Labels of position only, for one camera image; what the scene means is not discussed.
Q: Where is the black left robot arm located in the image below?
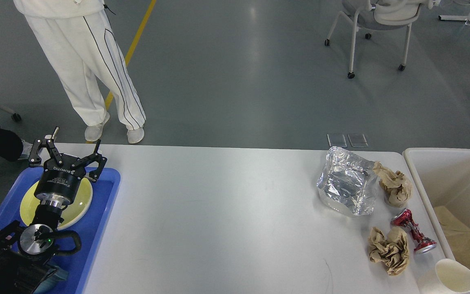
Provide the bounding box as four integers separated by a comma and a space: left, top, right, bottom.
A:
0, 129, 107, 294

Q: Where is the grey chair leg with caster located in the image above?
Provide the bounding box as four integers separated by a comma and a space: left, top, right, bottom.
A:
0, 104, 22, 123

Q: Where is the brown paper bag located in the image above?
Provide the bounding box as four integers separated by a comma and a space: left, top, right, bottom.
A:
435, 205, 470, 269

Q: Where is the blue plastic tray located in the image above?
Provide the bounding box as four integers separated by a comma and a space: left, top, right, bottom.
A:
0, 167, 121, 294

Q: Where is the person in white tracksuit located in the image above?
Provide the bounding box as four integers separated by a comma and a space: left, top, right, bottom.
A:
14, 0, 146, 145

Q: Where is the crushed red soda can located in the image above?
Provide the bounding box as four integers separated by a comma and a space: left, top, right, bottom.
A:
390, 208, 437, 254

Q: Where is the teal green mug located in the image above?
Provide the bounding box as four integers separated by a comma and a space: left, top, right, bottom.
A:
33, 265, 69, 294

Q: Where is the right floor socket cover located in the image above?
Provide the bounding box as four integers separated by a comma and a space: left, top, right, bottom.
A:
348, 134, 369, 148

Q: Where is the floor socket cover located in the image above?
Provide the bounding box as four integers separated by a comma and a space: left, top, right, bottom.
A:
348, 134, 369, 148
327, 133, 348, 148

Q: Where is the white plastic bin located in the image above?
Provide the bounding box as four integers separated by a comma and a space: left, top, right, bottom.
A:
403, 148, 470, 261

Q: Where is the white pink plate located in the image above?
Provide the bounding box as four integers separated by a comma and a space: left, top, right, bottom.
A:
57, 195, 93, 230

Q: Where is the aluminium foil tray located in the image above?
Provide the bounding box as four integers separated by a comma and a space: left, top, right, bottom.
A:
316, 146, 377, 216

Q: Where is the white table base frame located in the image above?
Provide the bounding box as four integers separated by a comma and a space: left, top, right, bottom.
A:
438, 0, 470, 23

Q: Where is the brown paper ball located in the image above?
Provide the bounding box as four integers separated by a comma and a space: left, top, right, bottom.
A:
373, 161, 413, 208

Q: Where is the white paper cup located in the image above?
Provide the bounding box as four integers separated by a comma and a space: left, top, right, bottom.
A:
417, 258, 470, 294

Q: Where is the white grey office chair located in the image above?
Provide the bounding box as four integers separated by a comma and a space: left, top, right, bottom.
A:
324, 0, 440, 79

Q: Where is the yellow plastic plate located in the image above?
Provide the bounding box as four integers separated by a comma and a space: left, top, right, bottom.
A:
19, 178, 93, 230

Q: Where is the left floor socket cover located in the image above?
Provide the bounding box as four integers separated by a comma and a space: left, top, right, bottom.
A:
327, 133, 348, 148

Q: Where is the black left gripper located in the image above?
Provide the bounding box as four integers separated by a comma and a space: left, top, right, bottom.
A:
29, 127, 108, 208

